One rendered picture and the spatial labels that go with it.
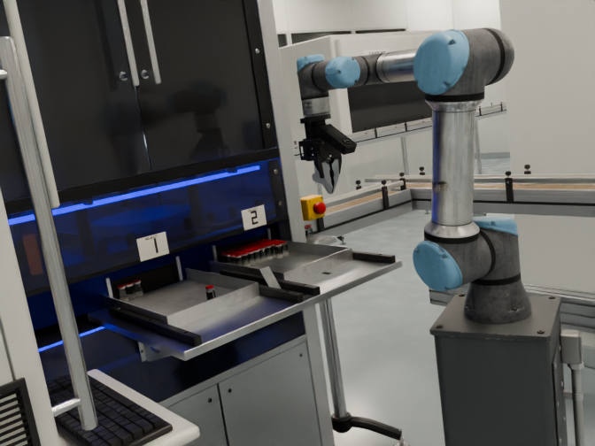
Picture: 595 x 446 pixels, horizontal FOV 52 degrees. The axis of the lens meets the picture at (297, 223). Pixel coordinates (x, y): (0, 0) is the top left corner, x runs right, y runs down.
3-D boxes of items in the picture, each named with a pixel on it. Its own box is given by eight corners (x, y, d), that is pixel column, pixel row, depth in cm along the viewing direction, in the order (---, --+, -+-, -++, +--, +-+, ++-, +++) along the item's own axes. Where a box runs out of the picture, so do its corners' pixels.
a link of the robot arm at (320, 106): (335, 96, 163) (312, 99, 158) (337, 113, 164) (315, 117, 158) (315, 98, 168) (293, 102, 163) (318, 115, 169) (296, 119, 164)
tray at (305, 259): (210, 272, 184) (208, 260, 183) (275, 249, 200) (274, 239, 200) (285, 286, 159) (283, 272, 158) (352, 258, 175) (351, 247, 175)
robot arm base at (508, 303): (535, 302, 148) (532, 262, 146) (526, 326, 135) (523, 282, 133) (472, 300, 155) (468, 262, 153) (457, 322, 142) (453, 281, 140)
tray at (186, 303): (104, 307, 163) (101, 295, 162) (188, 279, 179) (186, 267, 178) (169, 331, 137) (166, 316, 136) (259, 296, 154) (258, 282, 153)
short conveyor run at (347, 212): (290, 255, 206) (283, 209, 203) (261, 250, 218) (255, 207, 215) (416, 211, 250) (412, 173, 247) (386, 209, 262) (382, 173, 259)
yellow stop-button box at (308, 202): (295, 219, 203) (292, 198, 202) (311, 215, 208) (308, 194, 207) (311, 221, 198) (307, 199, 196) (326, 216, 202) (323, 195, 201)
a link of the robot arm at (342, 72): (370, 51, 152) (343, 57, 161) (335, 55, 146) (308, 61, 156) (374, 84, 154) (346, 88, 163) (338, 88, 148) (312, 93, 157)
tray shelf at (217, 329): (88, 320, 160) (86, 313, 159) (289, 250, 204) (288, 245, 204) (184, 361, 124) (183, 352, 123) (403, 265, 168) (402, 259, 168)
